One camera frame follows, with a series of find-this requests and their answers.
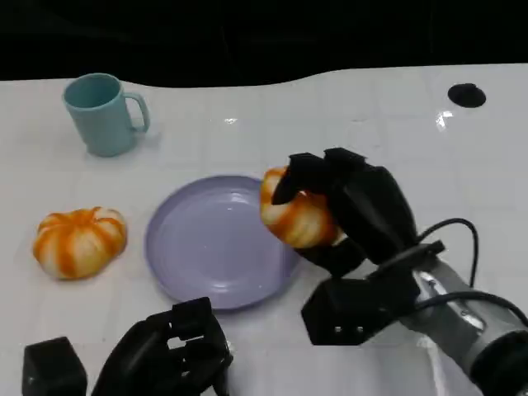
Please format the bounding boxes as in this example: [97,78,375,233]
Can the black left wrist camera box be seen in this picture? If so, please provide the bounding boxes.
[21,336,90,396]

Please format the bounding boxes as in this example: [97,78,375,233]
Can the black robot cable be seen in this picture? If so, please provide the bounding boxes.
[362,218,528,327]

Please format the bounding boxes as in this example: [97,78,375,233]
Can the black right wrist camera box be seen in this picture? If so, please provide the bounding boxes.
[300,272,422,347]

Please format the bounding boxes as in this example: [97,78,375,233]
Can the pale green mug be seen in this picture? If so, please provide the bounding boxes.
[62,73,150,158]

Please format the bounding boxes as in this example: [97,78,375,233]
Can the orange and white bread roll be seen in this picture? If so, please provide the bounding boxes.
[259,165,349,249]
[32,206,128,281]

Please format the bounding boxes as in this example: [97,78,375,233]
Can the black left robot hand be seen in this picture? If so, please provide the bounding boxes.
[90,296,234,396]

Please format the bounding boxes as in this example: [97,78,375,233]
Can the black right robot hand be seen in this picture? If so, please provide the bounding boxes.
[272,147,420,279]

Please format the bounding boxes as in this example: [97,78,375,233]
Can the lilac plate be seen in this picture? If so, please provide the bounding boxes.
[144,175,303,311]

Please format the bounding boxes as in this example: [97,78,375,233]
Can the black table cable grommet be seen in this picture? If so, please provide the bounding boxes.
[447,82,487,109]

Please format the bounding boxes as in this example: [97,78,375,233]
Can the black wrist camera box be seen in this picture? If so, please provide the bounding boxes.
[21,336,90,396]
[300,272,422,347]

